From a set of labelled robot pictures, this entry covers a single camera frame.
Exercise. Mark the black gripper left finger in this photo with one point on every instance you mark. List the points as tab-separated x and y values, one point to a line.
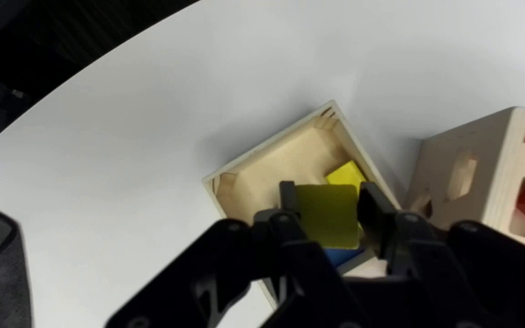
289	207

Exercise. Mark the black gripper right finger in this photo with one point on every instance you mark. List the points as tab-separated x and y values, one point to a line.
374	220

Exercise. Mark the yellow square block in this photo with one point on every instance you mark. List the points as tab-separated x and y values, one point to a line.
329	216

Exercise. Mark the wooden shape sorter cube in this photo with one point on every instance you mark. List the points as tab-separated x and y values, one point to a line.
487	165

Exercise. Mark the open wooden tray box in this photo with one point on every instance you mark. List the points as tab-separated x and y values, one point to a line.
274	174

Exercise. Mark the blue block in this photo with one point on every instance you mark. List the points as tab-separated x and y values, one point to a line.
341	258

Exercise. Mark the small yellow block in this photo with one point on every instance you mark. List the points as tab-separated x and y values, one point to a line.
347	176

